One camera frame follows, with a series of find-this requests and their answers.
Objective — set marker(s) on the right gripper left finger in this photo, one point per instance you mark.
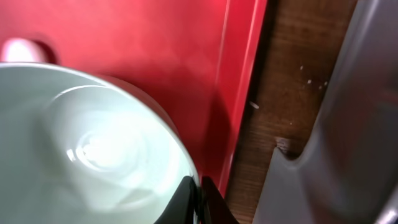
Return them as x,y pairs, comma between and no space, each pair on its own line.
181,207

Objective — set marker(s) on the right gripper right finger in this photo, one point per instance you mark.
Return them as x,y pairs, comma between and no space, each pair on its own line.
215,209

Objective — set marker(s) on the mint green bowl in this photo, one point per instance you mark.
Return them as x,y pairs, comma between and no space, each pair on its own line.
77,149

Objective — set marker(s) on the white plastic fork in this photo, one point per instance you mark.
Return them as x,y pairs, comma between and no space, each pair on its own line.
22,50

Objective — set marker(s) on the grey dishwasher rack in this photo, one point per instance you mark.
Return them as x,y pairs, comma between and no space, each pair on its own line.
347,172

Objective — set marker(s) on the red serving tray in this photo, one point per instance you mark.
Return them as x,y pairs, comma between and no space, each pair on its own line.
195,58

